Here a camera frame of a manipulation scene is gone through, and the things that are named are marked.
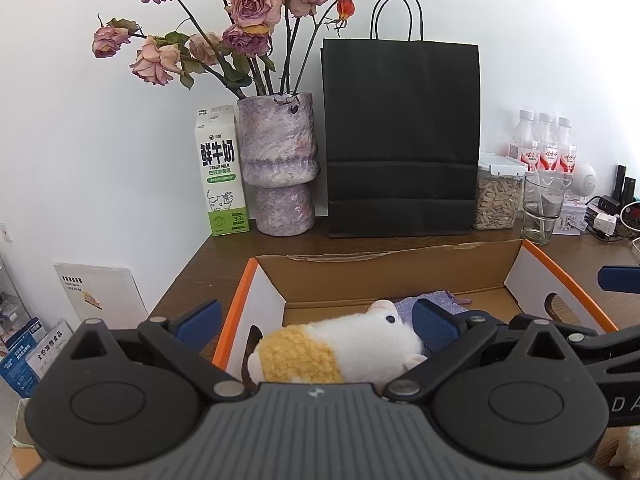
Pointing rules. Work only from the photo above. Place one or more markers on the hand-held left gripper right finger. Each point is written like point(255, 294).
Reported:
point(435, 322)

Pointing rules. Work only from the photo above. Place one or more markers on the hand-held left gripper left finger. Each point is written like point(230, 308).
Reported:
point(200, 317)

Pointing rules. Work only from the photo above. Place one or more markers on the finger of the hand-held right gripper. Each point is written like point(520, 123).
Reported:
point(620, 278)
point(615, 340)

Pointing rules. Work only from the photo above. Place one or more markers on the purple linen pouch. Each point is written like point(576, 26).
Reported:
point(402, 307)

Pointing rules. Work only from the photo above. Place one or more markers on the orange pumpkin print cardboard box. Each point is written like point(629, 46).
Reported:
point(400, 270)

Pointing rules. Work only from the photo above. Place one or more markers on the yellow and white plush toy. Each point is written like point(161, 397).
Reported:
point(350, 345)

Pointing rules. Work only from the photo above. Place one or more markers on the clear container of seeds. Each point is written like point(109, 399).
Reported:
point(495, 200)

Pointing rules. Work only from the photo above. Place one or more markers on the white charger plug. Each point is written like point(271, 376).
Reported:
point(606, 225)

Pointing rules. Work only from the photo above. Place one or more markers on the white printed tin box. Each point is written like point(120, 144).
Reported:
point(574, 217)

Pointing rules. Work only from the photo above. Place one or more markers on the black charger block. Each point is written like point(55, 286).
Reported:
point(611, 202)

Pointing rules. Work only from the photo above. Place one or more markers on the black upright box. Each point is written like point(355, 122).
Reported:
point(625, 182)

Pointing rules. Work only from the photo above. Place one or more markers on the clear glass cup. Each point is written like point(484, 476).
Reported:
point(542, 215)

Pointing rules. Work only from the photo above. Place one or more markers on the white flat panel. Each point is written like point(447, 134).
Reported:
point(100, 290)

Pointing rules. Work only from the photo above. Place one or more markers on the white round speaker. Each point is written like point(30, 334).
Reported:
point(584, 180)

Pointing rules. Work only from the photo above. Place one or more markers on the water bottle red label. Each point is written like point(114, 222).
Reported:
point(522, 142)
point(546, 147)
point(566, 152)

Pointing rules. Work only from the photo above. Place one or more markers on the white box with black print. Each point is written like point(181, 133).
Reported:
point(55, 347)

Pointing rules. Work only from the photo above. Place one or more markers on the white and green milk carton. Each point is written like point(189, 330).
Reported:
point(220, 170)

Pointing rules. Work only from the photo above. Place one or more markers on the purple mottled vase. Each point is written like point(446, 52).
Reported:
point(277, 150)

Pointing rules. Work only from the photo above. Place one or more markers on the blue cardboard box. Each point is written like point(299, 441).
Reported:
point(17, 360)

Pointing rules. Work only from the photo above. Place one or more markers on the black paper bag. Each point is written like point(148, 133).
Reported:
point(400, 135)

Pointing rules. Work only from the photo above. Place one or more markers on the dried pink rose bouquet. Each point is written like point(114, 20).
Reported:
point(250, 5)

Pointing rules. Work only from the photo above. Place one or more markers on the white wall socket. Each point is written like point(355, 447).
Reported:
point(5, 231)

